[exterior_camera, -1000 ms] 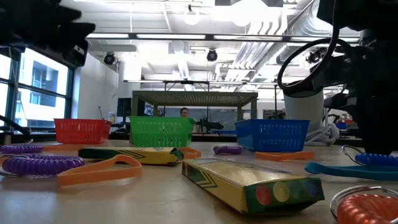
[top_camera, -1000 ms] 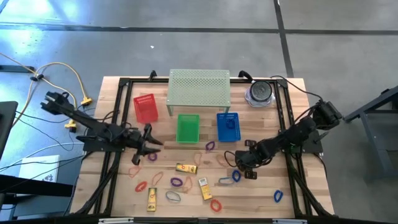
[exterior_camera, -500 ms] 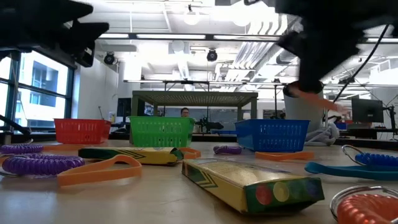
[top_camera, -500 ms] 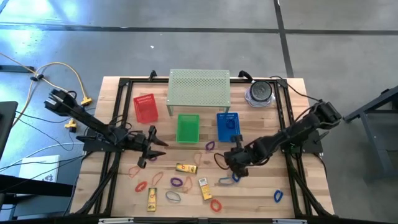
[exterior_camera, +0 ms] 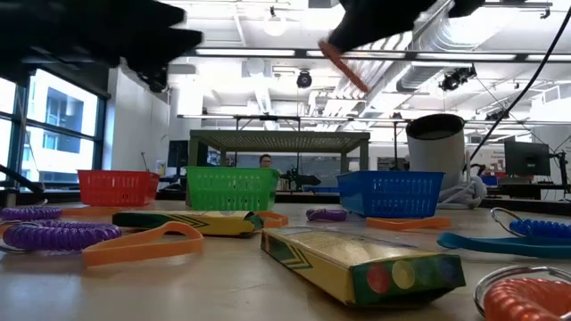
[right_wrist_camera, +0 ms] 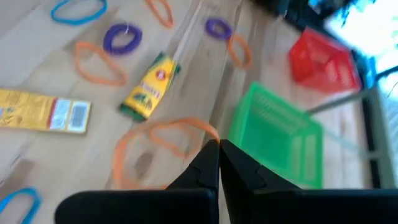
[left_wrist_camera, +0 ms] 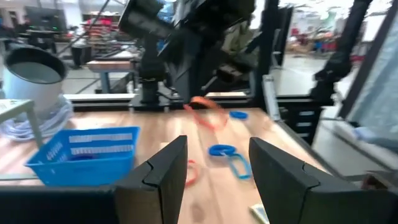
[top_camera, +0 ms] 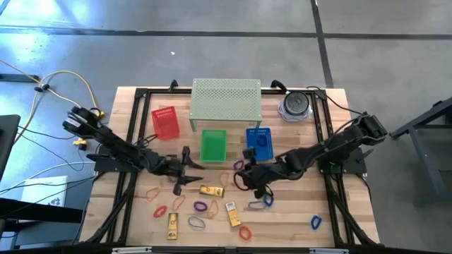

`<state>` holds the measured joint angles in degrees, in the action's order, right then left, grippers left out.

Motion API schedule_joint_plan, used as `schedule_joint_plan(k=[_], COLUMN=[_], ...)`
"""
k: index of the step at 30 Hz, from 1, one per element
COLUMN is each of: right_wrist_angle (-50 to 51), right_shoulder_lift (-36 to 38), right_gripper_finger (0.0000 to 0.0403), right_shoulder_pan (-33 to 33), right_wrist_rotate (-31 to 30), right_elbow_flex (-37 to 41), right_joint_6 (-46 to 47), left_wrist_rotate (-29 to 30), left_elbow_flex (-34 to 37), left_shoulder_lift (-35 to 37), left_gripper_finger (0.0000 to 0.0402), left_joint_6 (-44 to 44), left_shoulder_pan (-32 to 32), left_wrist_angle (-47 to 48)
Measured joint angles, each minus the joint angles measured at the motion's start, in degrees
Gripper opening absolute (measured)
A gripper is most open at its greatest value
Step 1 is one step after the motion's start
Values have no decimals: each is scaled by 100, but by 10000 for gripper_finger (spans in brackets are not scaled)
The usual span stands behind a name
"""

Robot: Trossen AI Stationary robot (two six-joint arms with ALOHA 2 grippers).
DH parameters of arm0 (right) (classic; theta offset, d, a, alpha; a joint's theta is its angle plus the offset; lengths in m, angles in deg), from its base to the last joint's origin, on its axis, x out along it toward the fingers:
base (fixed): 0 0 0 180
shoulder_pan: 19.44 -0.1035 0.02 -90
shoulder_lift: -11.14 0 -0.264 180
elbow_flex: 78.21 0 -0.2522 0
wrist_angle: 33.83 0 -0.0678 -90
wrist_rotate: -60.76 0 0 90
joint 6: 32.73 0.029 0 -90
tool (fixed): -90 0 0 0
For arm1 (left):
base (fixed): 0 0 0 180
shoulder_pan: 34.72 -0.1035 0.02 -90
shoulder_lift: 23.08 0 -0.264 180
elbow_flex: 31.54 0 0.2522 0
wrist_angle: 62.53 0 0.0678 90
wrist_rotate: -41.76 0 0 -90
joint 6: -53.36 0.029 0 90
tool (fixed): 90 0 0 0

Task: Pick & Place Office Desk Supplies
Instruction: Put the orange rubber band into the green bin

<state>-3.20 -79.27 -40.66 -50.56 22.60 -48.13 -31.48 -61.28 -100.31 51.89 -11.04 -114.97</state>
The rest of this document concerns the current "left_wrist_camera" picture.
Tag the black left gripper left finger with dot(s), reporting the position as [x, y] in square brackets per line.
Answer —
[168, 174]

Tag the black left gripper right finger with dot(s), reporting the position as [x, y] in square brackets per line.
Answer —
[280, 180]

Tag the red-orange coil wristband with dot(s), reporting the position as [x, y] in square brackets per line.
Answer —
[195, 174]

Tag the yellow crayon box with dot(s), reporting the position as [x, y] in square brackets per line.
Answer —
[259, 214]

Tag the blue coil wristband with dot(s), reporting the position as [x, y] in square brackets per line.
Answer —
[231, 115]
[214, 152]

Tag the blue plastic basket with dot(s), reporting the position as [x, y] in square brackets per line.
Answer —
[93, 171]

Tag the orange rubber band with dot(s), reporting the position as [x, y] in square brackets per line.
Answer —
[203, 100]

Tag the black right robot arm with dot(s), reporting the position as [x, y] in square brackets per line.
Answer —
[186, 46]

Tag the wooden workbench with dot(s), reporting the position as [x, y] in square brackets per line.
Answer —
[109, 66]

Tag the white canister with black rim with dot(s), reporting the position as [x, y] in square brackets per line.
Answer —
[34, 90]

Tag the pale green perforated metal shelf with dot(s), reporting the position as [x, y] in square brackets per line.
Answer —
[15, 105]

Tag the black monitor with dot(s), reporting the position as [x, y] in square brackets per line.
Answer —
[45, 18]

